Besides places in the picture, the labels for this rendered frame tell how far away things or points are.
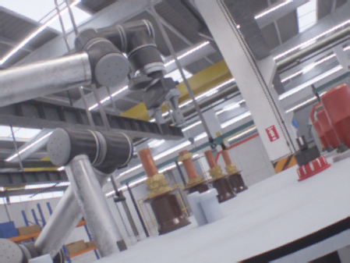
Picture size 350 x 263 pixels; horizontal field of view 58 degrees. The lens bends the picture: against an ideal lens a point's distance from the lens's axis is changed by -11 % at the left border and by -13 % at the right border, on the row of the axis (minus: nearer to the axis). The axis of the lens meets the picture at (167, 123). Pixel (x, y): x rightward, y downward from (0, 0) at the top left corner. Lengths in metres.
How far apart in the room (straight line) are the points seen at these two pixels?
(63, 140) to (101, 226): 0.34
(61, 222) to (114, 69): 0.93
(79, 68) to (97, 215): 0.51
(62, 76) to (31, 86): 0.09
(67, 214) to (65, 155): 0.46
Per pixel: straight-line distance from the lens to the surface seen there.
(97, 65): 0.98
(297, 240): 0.21
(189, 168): 1.08
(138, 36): 1.18
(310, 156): 0.65
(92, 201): 1.23
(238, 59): 11.88
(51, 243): 1.83
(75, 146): 1.28
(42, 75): 0.97
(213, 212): 0.61
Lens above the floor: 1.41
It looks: 13 degrees up
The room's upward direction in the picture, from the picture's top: 22 degrees counter-clockwise
